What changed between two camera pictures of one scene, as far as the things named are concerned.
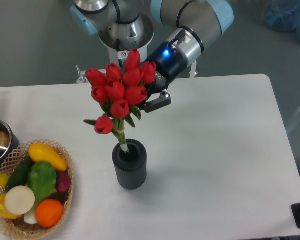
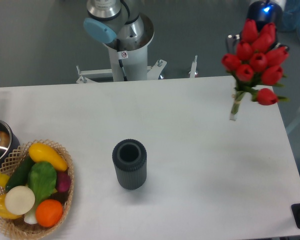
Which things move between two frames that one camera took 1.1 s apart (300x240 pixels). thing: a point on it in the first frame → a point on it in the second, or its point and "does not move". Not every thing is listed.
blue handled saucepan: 3,144 does not move
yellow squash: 39,152 does not move
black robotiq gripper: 170,64 → 262,12
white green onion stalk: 30,217 does not move
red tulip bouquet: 120,92 → 257,66
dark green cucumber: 19,177 does not move
